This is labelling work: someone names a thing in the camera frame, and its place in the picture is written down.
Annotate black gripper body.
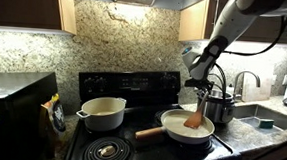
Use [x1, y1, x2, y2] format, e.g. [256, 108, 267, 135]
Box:
[183, 76, 216, 92]

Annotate wooden spatula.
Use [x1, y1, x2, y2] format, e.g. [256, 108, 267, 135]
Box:
[183, 89, 211, 130]

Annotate stainless steel pressure cooker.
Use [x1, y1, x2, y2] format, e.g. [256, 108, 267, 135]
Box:
[200, 88, 237, 126]

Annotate small soap bottle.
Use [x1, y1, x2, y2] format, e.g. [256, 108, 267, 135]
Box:
[228, 83, 235, 97]

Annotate chrome sink faucet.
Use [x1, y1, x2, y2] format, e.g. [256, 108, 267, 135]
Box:
[232, 70, 262, 102]

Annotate pale cutting board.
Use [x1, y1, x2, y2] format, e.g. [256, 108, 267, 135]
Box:
[240, 67, 273, 105]

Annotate black coil burner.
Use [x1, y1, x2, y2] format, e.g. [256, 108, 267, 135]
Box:
[175, 136, 214, 154]
[80, 134, 135, 160]

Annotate green sponge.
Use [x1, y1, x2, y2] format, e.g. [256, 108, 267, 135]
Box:
[259, 118, 275, 130]

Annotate steel kitchen sink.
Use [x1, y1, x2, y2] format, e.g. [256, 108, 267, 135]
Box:
[232, 103, 287, 134]

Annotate black electric stove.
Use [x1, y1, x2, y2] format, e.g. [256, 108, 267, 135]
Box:
[62, 64, 248, 160]

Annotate yellow black snack bag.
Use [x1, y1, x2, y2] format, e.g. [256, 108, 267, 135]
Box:
[38, 92, 68, 159]

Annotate black microwave oven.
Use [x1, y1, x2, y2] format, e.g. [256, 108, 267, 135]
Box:
[0, 68, 61, 160]

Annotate dark wood cabinet beside microwave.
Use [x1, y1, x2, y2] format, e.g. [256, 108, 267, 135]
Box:
[0, 0, 79, 36]

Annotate white frying pan wooden handle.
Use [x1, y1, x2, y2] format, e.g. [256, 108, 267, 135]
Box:
[134, 106, 217, 146]

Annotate dark wood cabinet with handles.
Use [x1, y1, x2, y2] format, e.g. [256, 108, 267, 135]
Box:
[178, 0, 287, 49]

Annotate white pot with handles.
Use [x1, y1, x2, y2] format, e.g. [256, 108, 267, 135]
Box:
[74, 94, 127, 134]

